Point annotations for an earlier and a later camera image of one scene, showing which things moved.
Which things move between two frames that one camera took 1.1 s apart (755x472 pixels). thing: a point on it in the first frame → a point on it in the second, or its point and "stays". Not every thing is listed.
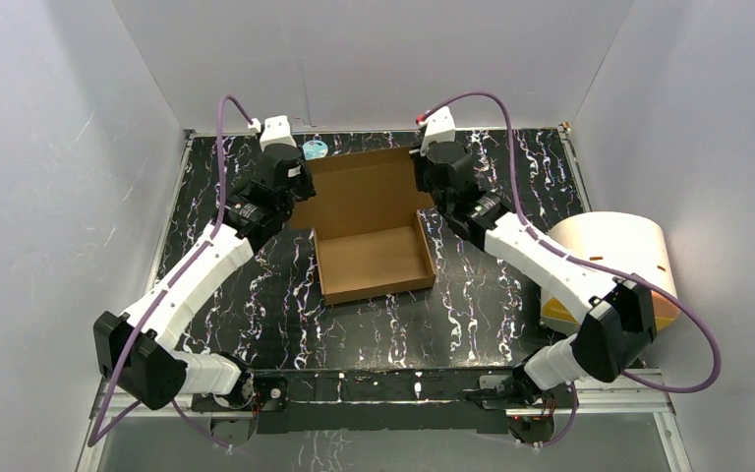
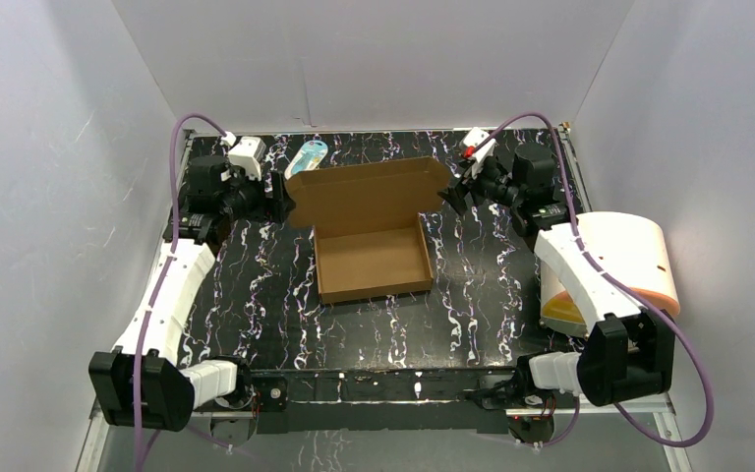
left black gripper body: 302,180 → 270,198
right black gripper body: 423,181 → 493,184
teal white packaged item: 314,149 stays
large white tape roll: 618,245 stays
